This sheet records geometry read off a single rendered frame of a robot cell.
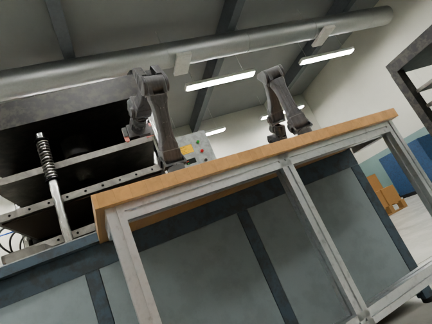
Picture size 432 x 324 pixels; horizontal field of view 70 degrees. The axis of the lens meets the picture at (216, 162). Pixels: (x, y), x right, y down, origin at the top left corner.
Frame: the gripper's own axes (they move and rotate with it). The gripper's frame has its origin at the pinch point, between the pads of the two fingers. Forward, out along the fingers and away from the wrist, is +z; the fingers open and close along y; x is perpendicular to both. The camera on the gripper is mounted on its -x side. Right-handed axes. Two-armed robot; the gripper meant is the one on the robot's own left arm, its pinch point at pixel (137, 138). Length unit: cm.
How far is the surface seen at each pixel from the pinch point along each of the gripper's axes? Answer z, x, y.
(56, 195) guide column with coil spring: 72, -10, 44
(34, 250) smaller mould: 11, 34, 54
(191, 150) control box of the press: 70, -15, -53
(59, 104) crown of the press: 64, -70, 27
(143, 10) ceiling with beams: 209, -314, -129
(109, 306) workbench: -7, 67, 33
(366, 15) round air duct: 197, -256, -582
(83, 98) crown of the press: 62, -71, 11
